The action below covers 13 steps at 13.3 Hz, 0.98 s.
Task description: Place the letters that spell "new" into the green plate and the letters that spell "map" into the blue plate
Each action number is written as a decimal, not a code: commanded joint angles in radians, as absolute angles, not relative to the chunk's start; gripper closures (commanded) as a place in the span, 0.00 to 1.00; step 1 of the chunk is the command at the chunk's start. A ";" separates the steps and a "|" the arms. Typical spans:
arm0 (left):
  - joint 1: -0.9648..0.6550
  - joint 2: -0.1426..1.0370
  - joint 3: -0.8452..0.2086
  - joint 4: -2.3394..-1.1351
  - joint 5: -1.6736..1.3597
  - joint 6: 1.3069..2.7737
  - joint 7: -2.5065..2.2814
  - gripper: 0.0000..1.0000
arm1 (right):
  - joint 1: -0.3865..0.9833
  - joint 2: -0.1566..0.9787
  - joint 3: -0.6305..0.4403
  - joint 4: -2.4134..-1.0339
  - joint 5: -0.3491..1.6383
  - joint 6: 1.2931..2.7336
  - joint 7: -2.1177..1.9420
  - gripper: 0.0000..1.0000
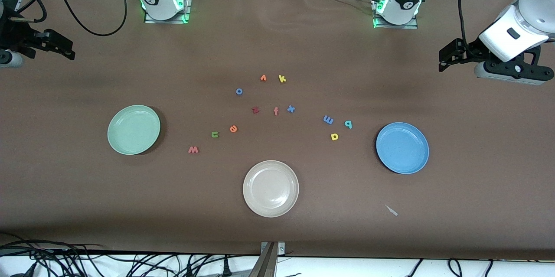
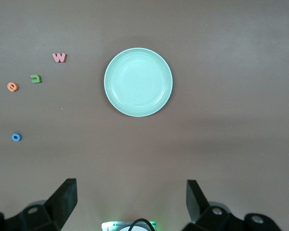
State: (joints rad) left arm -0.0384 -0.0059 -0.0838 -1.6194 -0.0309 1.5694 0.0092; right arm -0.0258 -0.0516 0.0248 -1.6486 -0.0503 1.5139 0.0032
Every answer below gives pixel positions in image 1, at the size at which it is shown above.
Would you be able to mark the pink foam letter w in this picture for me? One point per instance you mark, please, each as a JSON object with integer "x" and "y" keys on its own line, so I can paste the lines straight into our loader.
{"x": 193, "y": 150}

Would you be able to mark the small metal table bracket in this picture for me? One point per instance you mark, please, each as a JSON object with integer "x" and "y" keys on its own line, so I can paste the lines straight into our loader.
{"x": 281, "y": 249}

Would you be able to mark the brown table cover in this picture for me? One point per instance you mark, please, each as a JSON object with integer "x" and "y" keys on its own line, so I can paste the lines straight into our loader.
{"x": 303, "y": 43}

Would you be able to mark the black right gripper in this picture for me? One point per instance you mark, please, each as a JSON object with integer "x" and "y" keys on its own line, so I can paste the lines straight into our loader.
{"x": 16, "y": 37}

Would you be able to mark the black power plug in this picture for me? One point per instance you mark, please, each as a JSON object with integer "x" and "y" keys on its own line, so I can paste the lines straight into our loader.
{"x": 226, "y": 268}

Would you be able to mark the blue foam letter x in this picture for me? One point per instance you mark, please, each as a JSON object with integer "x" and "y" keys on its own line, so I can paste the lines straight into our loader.
{"x": 291, "y": 109}

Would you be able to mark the beige plate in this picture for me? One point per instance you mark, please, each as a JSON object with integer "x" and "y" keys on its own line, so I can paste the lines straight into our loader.
{"x": 270, "y": 188}

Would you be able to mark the blue plate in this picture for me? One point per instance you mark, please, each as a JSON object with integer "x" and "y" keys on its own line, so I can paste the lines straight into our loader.
{"x": 402, "y": 148}

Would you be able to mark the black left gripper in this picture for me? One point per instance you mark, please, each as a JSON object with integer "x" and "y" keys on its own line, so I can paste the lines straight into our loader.
{"x": 471, "y": 48}

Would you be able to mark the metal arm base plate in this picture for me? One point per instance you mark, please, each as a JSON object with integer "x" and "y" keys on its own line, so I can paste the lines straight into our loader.
{"x": 394, "y": 27}
{"x": 167, "y": 21}

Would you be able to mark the blue foam letter m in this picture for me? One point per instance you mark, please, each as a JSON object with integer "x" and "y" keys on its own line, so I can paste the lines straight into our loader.
{"x": 328, "y": 119}

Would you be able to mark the white tape scrap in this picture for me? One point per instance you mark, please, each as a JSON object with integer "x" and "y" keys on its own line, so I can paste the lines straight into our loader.
{"x": 392, "y": 211}

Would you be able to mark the grey slanted bar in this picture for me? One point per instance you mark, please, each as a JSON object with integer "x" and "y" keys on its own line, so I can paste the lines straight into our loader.
{"x": 264, "y": 264}

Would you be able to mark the green plate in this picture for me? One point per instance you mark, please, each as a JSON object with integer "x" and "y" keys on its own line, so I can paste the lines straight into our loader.
{"x": 133, "y": 129}

